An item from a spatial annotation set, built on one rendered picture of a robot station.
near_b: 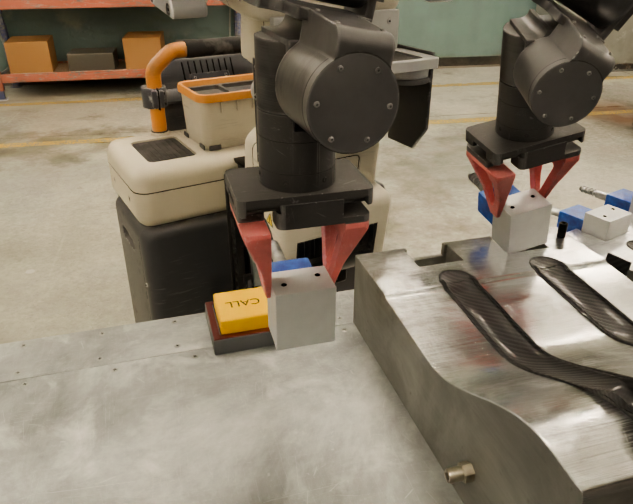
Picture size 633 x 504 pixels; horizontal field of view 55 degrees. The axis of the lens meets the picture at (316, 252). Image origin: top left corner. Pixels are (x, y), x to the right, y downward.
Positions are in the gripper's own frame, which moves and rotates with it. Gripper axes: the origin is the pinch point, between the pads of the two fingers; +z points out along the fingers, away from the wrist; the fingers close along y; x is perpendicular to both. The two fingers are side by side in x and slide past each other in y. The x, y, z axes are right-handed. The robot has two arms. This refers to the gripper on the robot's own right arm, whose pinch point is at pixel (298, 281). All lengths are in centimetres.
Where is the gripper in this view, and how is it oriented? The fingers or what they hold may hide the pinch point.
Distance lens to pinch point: 50.1
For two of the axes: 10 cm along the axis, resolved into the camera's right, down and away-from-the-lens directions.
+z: -0.1, 8.8, 4.8
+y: 9.6, -1.2, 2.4
